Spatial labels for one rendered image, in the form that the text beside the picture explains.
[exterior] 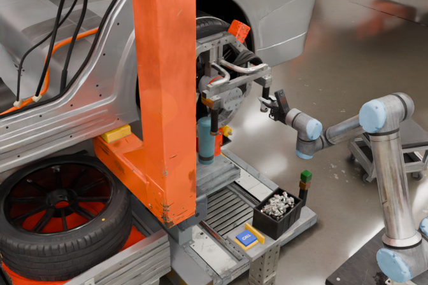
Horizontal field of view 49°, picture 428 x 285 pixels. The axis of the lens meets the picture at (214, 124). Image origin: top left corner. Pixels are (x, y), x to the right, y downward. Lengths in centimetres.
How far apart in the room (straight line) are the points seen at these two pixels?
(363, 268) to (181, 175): 98
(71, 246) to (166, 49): 99
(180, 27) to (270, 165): 186
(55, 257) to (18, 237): 18
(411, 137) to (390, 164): 136
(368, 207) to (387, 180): 123
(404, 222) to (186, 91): 98
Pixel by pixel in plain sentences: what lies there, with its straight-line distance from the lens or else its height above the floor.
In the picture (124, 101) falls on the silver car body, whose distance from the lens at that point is 231.
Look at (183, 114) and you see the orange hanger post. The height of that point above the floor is 109.
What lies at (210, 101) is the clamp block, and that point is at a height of 94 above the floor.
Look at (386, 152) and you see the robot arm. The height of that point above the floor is 100.
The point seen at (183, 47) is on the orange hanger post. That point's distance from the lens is 168.
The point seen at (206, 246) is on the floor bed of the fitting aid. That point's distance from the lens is 266.
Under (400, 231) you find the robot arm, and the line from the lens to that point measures 202.
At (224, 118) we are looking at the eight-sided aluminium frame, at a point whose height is 62.
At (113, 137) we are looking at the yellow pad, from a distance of 238.
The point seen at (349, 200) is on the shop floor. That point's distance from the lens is 317.
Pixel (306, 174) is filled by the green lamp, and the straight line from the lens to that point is 224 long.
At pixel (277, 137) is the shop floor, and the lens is 360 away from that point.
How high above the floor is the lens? 207
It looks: 34 degrees down
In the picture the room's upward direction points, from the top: 1 degrees clockwise
